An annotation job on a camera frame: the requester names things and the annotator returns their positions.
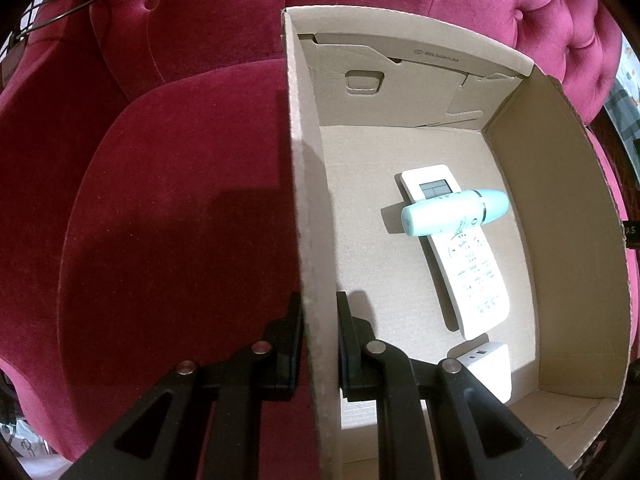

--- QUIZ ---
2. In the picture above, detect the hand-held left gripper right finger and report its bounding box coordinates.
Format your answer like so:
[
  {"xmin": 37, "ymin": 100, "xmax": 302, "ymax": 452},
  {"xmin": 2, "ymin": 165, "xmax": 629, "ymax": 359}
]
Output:
[{"xmin": 336, "ymin": 291, "xmax": 576, "ymax": 480}]

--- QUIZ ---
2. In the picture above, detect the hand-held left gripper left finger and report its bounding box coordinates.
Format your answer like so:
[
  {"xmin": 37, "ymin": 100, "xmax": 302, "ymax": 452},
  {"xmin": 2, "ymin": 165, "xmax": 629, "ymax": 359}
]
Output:
[{"xmin": 60, "ymin": 292, "xmax": 305, "ymax": 480}]

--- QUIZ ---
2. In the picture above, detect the cardboard box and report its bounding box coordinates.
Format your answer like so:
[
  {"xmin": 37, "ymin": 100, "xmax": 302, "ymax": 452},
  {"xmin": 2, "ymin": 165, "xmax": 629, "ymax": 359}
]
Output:
[{"xmin": 280, "ymin": 6, "xmax": 632, "ymax": 480}]

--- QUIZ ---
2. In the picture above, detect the large white power adapter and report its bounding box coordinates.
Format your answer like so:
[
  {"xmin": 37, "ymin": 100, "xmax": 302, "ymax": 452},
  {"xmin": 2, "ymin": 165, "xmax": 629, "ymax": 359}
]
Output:
[{"xmin": 447, "ymin": 341, "xmax": 512, "ymax": 403}]

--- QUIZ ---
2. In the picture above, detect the white remote control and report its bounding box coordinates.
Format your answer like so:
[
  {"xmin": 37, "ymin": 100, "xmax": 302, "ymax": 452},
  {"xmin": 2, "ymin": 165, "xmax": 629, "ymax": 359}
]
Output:
[{"xmin": 400, "ymin": 164, "xmax": 511, "ymax": 340}]

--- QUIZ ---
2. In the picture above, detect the light blue tube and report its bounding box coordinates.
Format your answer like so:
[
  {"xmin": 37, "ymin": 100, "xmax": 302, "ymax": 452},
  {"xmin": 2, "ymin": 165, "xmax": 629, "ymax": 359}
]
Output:
[{"xmin": 401, "ymin": 188, "xmax": 512, "ymax": 237}]

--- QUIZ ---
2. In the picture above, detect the grey striped clothing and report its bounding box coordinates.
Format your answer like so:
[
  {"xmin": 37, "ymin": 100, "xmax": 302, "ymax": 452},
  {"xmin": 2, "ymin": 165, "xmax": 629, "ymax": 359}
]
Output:
[{"xmin": 602, "ymin": 50, "xmax": 640, "ymax": 136}]

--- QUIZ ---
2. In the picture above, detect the brown hanging tag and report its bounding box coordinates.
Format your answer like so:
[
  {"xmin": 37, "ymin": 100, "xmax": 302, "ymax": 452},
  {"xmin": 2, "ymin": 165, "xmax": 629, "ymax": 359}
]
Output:
[{"xmin": 0, "ymin": 35, "xmax": 26, "ymax": 86}]

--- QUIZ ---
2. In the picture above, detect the black cable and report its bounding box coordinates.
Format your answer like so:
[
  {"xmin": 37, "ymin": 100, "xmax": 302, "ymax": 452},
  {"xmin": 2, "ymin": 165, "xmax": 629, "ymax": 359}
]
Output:
[{"xmin": 10, "ymin": 0, "xmax": 101, "ymax": 41}]

